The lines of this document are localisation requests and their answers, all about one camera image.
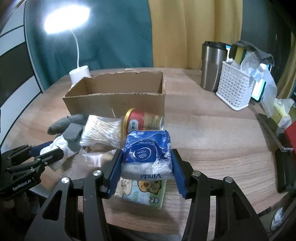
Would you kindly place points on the red box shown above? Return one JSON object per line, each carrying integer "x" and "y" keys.
{"x": 289, "y": 134}

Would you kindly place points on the white perforated plastic basket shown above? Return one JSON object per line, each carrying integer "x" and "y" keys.
{"x": 235, "y": 88}

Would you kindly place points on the stainless steel tumbler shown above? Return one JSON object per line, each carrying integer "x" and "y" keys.
{"x": 213, "y": 55}

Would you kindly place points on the yellow green sponge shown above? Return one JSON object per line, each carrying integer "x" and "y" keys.
{"x": 237, "y": 53}

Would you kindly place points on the teal curtain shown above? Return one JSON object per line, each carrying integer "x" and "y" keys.
{"x": 118, "y": 34}

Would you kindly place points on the white and grey sock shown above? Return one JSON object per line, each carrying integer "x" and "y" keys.
{"x": 68, "y": 131}

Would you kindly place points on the yellow curtain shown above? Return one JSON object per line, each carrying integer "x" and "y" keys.
{"x": 179, "y": 29}

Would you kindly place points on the bag of cotton swabs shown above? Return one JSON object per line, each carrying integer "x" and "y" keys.
{"x": 102, "y": 130}

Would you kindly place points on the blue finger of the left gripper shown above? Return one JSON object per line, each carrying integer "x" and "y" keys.
{"x": 46, "y": 158}
{"x": 38, "y": 148}

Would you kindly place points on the clear plastic bags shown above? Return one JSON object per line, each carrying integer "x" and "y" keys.
{"x": 251, "y": 66}

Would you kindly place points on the cartoon printed tissue pack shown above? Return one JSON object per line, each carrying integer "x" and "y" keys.
{"x": 150, "y": 193}

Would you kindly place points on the black stand at edge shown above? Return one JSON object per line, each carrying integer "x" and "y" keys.
{"x": 284, "y": 157}

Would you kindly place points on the smartphone with lit screen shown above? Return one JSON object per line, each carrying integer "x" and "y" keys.
{"x": 259, "y": 87}

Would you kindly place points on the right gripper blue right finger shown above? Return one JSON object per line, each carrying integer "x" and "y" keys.
{"x": 178, "y": 172}

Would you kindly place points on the blue Vinda tissue pack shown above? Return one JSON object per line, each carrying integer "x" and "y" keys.
{"x": 147, "y": 156}

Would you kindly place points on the grey cloth on basket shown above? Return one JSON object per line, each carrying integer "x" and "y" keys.
{"x": 263, "y": 57}

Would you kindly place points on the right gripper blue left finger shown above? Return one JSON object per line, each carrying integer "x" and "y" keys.
{"x": 116, "y": 171}

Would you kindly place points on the red can with gold lid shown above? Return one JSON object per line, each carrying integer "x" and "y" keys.
{"x": 136, "y": 120}

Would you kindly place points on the white desk lamp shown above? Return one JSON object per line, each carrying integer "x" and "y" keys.
{"x": 64, "y": 20}

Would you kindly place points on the open cardboard box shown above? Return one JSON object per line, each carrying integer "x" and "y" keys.
{"x": 113, "y": 94}

